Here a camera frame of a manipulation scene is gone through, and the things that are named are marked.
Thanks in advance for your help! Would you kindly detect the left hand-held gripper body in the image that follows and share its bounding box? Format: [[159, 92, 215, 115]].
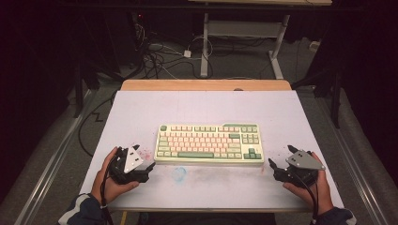
[[107, 145, 152, 185]]

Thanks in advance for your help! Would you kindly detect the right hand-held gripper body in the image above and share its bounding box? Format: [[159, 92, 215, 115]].
[[273, 149, 327, 189]]

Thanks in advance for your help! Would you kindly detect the cream pink green keyboard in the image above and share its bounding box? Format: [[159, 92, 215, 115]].
[[153, 122, 266, 166]]

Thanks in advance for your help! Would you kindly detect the person's left hand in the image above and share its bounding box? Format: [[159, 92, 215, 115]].
[[90, 146, 140, 205]]

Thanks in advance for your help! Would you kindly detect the person's right hand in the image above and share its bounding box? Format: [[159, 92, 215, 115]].
[[282, 151, 334, 217]]

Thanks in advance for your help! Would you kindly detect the black metal stand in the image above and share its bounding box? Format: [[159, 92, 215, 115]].
[[292, 67, 344, 129], [73, 62, 95, 119]]

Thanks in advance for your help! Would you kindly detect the white table cover sheet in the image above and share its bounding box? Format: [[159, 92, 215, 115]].
[[79, 89, 345, 214]]

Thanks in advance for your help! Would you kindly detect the white-framed desk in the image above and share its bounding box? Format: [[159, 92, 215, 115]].
[[187, 0, 333, 80]]

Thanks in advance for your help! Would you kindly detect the right hand-held gripper cable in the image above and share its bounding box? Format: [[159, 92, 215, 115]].
[[292, 172, 320, 224]]

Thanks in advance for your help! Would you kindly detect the hand-held gripper cable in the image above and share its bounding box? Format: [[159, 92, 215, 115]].
[[99, 156, 115, 225], [292, 172, 320, 224]]

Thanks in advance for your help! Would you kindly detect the left hand-held gripper cable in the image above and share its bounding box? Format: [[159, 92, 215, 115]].
[[99, 156, 115, 225]]

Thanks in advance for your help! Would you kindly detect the black floor cable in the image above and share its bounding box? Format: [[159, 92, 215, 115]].
[[77, 90, 118, 158]]

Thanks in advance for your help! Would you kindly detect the aluminium floor rail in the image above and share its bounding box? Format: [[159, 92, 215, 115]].
[[315, 97, 389, 225], [13, 90, 95, 225]]

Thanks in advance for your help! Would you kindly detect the tangle of floor cables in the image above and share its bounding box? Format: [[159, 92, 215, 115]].
[[130, 22, 217, 81]]

